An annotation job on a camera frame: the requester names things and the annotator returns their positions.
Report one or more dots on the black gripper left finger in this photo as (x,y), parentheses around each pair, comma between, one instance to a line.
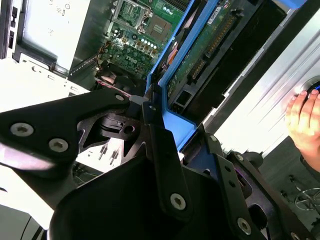
(37,120)

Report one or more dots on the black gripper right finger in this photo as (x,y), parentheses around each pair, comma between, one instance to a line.
(225,170)

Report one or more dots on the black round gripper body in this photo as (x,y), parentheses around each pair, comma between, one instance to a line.
(112,207)

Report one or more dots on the hard disk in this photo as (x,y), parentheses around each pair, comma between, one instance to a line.
(215,57)

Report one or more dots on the person's hand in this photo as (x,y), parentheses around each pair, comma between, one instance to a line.
(305,120)

